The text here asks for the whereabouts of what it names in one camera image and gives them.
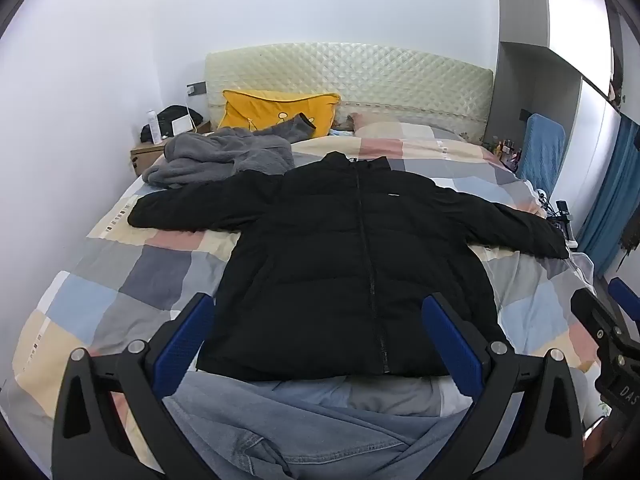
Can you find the black bag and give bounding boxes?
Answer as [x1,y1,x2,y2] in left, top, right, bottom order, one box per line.
[140,105,203,143]

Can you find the pink pillow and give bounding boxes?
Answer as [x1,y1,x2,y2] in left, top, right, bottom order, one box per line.
[347,112,403,134]

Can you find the person's blue jeans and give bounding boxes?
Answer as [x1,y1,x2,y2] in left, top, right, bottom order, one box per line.
[162,372,591,480]

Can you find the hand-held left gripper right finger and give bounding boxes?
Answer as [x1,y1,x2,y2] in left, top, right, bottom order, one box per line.
[421,294,586,480]

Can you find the yellow pillow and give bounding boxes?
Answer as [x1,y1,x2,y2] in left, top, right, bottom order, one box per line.
[217,90,342,138]

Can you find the grey fleece garment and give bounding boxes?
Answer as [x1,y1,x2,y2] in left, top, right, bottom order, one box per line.
[141,113,317,192]

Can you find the cream quilted headboard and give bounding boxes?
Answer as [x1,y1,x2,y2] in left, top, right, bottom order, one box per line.
[204,41,495,142]

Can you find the pastel checked blanket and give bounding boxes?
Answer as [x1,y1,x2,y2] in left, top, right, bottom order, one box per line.
[0,120,603,480]

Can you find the blue chair cover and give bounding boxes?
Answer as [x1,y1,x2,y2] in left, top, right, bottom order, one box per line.
[515,113,567,197]

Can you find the black clamp device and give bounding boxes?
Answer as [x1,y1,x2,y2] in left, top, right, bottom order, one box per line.
[546,200,577,242]

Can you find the wooden nightstand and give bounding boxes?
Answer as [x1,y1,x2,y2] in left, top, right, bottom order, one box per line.
[131,120,211,177]

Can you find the group of small bottles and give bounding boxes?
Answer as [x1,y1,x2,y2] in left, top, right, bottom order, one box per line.
[482,135,523,168]

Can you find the blue curtain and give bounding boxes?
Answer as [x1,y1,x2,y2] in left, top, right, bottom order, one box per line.
[575,117,640,281]

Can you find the black puffer jacket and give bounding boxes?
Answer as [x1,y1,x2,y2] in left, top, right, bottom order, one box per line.
[127,151,571,377]

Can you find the white flat box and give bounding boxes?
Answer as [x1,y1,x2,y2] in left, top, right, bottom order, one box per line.
[156,115,192,138]

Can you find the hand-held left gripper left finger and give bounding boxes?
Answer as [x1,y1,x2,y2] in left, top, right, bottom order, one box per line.
[51,291,221,480]

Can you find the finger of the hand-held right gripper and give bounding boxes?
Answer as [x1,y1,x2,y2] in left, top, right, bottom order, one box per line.
[608,277,640,322]
[570,287,640,361]

